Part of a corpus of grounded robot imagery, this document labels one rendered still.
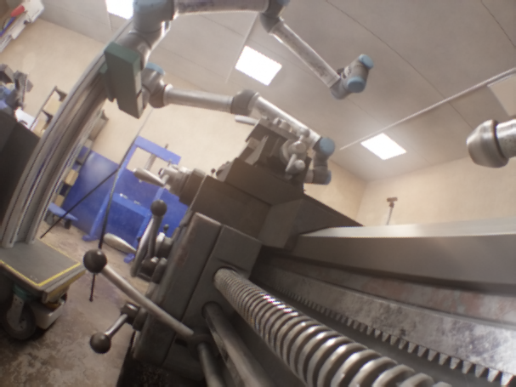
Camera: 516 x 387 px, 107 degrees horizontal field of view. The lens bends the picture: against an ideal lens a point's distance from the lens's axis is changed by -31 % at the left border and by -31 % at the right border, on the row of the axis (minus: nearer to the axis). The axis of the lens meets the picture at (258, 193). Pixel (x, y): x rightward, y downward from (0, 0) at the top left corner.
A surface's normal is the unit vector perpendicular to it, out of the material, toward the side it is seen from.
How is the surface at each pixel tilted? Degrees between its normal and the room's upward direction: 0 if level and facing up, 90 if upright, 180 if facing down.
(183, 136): 90
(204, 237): 90
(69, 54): 90
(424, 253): 90
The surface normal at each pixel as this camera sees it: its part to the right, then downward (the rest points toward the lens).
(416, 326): -0.87, -0.44
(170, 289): 0.31, -0.13
